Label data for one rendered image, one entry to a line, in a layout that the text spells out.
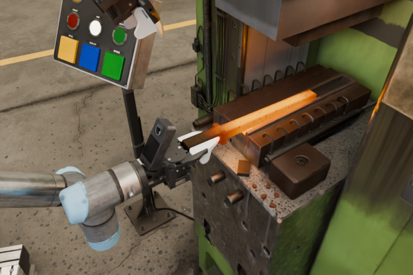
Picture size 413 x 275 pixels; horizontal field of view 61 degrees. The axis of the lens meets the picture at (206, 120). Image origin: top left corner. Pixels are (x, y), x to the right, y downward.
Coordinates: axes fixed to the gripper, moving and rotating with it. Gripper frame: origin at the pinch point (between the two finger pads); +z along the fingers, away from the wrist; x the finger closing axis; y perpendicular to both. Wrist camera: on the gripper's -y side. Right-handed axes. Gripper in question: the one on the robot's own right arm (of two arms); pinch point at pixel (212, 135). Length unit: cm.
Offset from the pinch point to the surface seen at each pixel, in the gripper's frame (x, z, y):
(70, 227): -73, -34, 102
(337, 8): 7.6, 24.2, -28.4
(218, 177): 1.8, 1.0, 13.7
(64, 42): -64, -16, -1
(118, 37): -45.9, -3.3, -6.8
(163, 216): -52, 7, 101
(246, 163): 5.3, 7.1, 9.0
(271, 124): 2.7, 16.5, 2.4
